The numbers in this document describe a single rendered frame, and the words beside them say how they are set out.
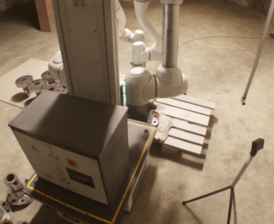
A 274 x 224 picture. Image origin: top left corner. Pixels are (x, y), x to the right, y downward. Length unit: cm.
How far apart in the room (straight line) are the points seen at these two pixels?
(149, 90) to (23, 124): 73
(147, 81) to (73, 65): 44
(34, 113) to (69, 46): 41
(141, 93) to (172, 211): 92
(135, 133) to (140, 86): 54
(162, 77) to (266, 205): 136
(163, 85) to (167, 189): 87
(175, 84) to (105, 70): 43
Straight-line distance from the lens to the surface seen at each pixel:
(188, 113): 218
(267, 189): 202
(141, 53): 148
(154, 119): 196
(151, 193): 169
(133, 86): 122
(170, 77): 123
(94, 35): 106
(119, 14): 167
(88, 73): 118
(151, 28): 135
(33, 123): 109
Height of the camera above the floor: 149
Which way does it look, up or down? 39 degrees down
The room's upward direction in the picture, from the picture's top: straight up
